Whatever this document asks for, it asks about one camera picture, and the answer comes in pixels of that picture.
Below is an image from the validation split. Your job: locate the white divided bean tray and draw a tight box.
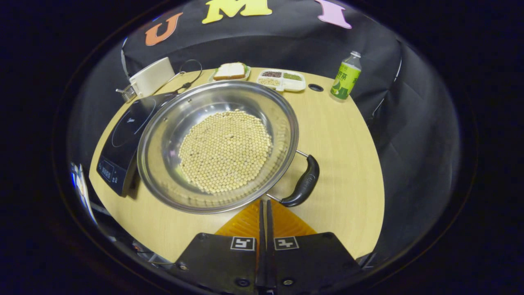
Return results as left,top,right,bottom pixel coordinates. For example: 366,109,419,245
257,69,307,92

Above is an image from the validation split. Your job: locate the stainless steel pot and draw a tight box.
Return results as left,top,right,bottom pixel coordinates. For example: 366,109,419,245
137,80,320,215

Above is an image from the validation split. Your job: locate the black power cable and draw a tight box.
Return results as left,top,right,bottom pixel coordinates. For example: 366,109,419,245
166,59,203,97

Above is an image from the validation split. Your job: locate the black induction cooktop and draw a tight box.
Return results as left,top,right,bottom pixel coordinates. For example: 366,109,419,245
97,91,178,197

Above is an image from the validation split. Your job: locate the pale green plate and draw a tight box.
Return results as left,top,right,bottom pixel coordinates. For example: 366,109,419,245
209,64,251,82

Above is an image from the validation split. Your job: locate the glass cup with wire holder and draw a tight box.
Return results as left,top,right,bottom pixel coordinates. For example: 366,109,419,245
116,85,138,103

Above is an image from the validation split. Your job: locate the green label drink bottle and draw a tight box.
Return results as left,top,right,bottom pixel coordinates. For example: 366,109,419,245
330,51,362,101

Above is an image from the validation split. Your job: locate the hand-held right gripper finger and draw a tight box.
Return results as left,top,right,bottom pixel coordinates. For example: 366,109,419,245
174,200,264,295
266,200,363,295

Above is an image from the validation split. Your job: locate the sandwich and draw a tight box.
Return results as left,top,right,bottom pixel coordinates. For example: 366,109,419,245
213,62,246,80

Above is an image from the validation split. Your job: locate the white toaster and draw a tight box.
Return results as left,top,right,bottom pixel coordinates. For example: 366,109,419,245
129,57,176,98

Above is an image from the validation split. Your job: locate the pile of soybeans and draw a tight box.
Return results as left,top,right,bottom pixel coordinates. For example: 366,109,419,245
178,110,273,194

